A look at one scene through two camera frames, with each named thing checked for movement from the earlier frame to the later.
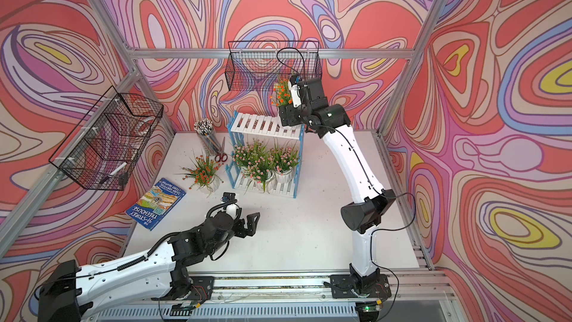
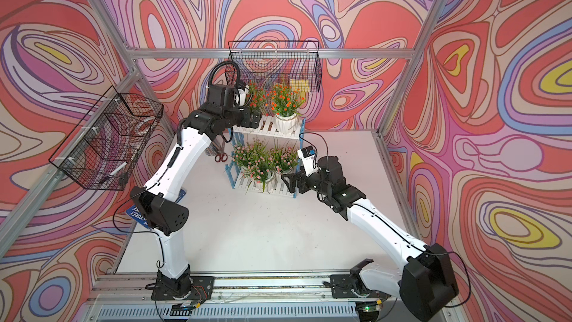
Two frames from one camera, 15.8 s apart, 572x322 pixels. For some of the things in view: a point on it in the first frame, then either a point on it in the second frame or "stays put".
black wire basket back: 258,65 stays put
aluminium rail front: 414,297 stays put
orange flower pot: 202,171 to 259,97
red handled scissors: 221,156 stays put
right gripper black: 287,114 to 301,177
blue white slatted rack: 269,126 stays put
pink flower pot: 283,159 stays put
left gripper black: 252,228 to 246,121
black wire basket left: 100,153 stays put
